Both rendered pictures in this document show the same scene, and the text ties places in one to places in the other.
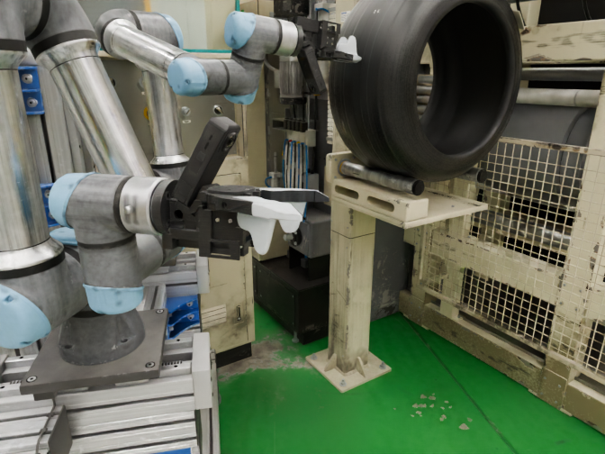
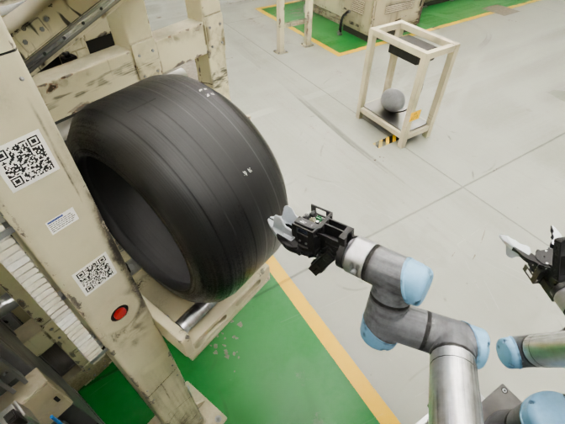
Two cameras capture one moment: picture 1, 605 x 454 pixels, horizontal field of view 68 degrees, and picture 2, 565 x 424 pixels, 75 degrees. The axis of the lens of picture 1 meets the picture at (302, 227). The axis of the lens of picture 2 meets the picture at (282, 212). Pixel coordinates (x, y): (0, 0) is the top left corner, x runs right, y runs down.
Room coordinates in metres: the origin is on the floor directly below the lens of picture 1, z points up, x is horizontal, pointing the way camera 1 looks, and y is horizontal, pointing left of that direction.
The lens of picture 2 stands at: (1.41, 0.40, 1.85)
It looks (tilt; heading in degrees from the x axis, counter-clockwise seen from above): 45 degrees down; 250
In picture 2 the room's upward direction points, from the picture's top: straight up
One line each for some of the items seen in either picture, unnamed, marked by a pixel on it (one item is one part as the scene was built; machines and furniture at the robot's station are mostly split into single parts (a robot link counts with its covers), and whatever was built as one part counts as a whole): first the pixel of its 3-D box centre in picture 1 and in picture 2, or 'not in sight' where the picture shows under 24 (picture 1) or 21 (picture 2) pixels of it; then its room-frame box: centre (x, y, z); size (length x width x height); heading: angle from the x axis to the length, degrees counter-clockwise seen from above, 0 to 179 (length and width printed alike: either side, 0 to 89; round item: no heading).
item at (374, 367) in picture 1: (347, 360); (184, 423); (1.65, -0.20, 0.02); 0.27 x 0.27 x 0.04; 32
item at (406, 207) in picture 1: (375, 196); (223, 300); (1.37, -0.23, 0.83); 0.36 x 0.09 x 0.06; 32
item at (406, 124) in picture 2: not in sight; (401, 85); (-0.53, -1.99, 0.40); 0.60 x 0.35 x 0.80; 102
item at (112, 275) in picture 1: (119, 266); not in sight; (0.59, 0.26, 0.94); 0.11 x 0.08 x 0.11; 166
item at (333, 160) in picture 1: (373, 162); (142, 305); (1.60, -0.26, 0.90); 0.40 x 0.03 x 0.10; 122
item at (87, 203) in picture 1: (100, 204); not in sight; (0.58, 0.27, 1.04); 0.11 x 0.08 x 0.09; 76
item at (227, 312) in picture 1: (167, 221); not in sight; (1.73, 0.55, 0.63); 0.56 x 0.41 x 1.27; 122
